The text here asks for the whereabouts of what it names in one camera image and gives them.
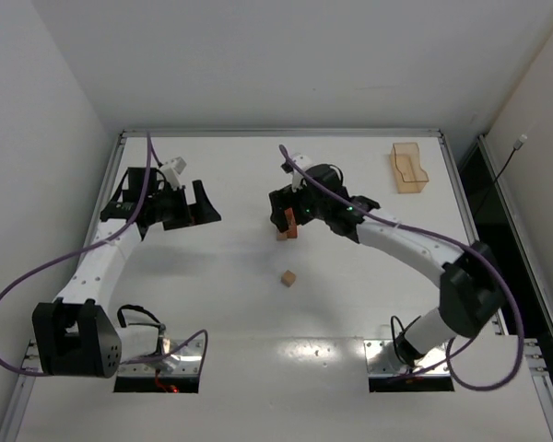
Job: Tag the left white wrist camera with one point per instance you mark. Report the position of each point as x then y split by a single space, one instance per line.
172 170

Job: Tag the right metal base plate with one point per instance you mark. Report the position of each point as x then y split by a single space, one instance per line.
378 361

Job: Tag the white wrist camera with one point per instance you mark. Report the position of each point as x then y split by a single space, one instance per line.
300 161
172 170

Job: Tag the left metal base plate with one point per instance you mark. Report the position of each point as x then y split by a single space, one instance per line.
183 364

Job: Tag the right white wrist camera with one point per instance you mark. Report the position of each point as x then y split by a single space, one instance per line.
300 161

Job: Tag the small dark wood cube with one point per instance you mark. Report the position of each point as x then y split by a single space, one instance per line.
289 214

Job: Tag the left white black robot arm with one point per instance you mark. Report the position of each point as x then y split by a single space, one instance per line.
74 334

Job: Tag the small light cube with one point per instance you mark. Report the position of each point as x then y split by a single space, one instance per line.
288 278

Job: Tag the transparent orange plastic tray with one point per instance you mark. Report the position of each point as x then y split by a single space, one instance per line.
409 175

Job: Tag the long dark wood block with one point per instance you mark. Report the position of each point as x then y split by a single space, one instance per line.
292 232

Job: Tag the aluminium table frame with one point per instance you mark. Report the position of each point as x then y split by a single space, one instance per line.
285 363

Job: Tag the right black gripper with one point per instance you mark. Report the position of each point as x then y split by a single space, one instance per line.
280 205

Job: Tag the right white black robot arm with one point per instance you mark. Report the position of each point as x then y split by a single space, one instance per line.
469 297

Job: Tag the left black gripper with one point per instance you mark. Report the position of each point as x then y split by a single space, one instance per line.
181 208

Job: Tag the metal base plate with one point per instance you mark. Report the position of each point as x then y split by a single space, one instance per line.
183 364
378 361

